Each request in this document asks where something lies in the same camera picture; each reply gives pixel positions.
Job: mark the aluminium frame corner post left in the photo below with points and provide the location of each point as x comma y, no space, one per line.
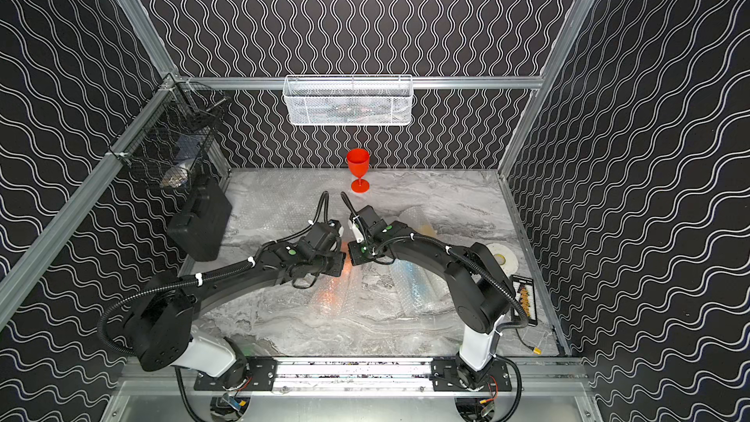
145,31

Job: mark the black battery charger box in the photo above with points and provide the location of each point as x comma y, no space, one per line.
526,296

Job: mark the white wire mesh basket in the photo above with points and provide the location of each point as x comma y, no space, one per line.
349,99

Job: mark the bubble wrapped yellow glass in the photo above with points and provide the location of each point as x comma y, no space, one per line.
416,219

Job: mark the red plastic wine glass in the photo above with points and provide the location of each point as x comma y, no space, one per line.
358,160

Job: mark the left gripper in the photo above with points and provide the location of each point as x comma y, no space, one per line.
334,261

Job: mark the black wire mesh basket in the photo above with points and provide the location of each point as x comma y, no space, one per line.
172,150

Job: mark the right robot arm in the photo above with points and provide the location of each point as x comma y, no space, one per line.
482,294

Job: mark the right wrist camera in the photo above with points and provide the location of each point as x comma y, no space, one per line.
366,224

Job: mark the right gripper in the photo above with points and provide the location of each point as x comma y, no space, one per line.
354,256

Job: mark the black speaker box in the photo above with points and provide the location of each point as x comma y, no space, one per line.
200,226

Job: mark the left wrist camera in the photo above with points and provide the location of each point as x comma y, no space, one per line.
324,236

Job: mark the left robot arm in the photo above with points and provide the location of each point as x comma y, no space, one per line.
155,325

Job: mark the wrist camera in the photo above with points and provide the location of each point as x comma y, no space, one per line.
366,224
324,236

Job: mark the bubble orange glass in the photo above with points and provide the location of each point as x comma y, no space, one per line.
337,296

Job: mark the white tape roll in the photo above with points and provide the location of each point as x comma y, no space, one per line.
505,258

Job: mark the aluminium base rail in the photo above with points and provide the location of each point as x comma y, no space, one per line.
423,377

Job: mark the bubble wrapped blue glass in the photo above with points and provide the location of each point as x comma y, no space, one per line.
419,292

